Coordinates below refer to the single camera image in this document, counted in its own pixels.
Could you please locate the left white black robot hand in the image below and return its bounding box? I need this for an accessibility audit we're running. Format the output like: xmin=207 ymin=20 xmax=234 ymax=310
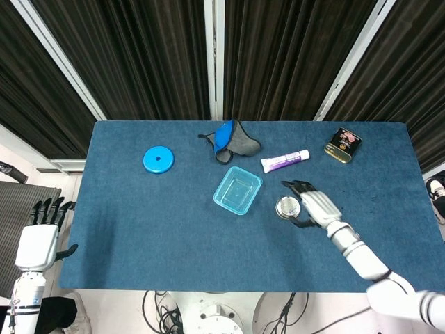
xmin=15 ymin=197 xmax=79 ymax=272

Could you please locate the clear blue plastic container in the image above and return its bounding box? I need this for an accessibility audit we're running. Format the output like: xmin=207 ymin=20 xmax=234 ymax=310
xmin=213 ymin=166 xmax=264 ymax=216

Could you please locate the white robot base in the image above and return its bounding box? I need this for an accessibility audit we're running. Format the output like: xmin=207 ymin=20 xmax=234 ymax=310
xmin=166 ymin=291 xmax=279 ymax=334

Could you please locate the blue fabric table cover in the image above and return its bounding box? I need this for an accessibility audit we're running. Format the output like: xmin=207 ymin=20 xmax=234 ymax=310
xmin=58 ymin=120 xmax=445 ymax=292

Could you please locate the blue round plastic disc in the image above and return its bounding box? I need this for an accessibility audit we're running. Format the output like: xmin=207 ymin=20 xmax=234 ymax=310
xmin=143 ymin=145 xmax=175 ymax=175

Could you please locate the dark pleated curtain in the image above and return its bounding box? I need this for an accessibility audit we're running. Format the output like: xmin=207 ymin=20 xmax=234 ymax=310
xmin=0 ymin=0 xmax=445 ymax=175

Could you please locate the grey and blue eye mask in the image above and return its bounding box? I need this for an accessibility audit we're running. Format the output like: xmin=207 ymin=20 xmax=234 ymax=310
xmin=197 ymin=119 xmax=262 ymax=165

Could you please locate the round gold metal tin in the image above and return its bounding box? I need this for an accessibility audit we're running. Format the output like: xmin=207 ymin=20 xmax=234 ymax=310
xmin=275 ymin=196 xmax=302 ymax=220

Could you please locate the white purple toothpaste tube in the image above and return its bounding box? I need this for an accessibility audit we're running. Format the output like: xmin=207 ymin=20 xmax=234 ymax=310
xmin=261 ymin=149 xmax=310 ymax=174

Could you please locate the rectangular black gold food tin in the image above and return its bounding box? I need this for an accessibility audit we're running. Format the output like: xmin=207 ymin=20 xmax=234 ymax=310
xmin=323 ymin=127 xmax=362 ymax=165

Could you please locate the black and white sneaker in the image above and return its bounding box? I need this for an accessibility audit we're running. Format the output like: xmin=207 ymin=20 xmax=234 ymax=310
xmin=424 ymin=175 xmax=445 ymax=223

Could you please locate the black floor cable bundle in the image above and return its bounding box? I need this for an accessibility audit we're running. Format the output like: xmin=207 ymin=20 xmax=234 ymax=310
xmin=142 ymin=290 xmax=185 ymax=334
xmin=264 ymin=292 xmax=310 ymax=334

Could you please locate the white metal frame post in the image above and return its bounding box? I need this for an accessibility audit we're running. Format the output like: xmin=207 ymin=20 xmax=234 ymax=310
xmin=314 ymin=0 xmax=397 ymax=122
xmin=8 ymin=0 xmax=107 ymax=121
xmin=203 ymin=0 xmax=227 ymax=122

